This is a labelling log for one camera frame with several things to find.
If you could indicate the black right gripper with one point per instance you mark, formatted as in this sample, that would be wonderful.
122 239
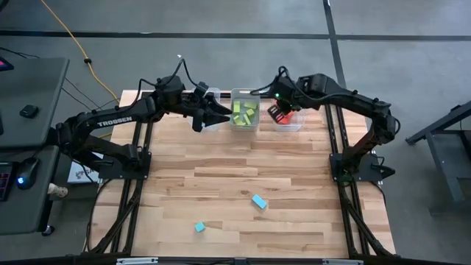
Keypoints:
287 94

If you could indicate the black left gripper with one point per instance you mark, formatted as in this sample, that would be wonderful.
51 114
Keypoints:
197 103

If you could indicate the small red wooden cube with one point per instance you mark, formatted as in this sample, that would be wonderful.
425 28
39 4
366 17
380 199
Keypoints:
289 115

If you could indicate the light blue wooden block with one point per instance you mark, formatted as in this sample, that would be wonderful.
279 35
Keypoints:
259 201

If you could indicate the small light blue cube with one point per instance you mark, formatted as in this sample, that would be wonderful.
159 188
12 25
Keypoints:
199 227

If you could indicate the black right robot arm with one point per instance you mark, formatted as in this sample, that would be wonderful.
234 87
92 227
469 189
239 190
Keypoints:
353 99

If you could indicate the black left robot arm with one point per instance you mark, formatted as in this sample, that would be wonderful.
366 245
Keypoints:
110 121

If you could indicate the clear plastic bin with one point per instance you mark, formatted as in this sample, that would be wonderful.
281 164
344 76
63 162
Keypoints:
217 127
300 125

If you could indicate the opaque light grey bin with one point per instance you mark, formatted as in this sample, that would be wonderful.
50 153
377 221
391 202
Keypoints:
255 125

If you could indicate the white printed sheet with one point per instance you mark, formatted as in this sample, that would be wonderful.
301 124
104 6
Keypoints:
79 174

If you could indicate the dark metal stand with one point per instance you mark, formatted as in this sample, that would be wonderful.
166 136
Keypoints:
446 173

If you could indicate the beige round knob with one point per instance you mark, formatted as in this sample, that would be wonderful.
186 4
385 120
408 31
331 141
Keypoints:
58 190

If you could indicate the dark grey side desk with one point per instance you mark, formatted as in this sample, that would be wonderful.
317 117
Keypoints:
33 84

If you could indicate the small black box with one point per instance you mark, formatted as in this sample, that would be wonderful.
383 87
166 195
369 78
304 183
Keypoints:
29 111

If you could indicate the black computer mouse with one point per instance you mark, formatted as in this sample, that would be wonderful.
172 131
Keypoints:
27 173

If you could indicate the black desk caster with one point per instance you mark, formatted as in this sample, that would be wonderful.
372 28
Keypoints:
48 230

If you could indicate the black device with red light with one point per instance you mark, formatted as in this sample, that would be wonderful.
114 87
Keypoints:
4 64

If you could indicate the backlit keyboard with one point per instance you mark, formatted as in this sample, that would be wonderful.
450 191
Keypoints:
4 182

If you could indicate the black aluminium rail frame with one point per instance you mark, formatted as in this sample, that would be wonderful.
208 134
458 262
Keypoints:
149 143

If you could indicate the silver metal bracket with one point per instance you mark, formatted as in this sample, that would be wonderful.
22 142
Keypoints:
137 261
342 262

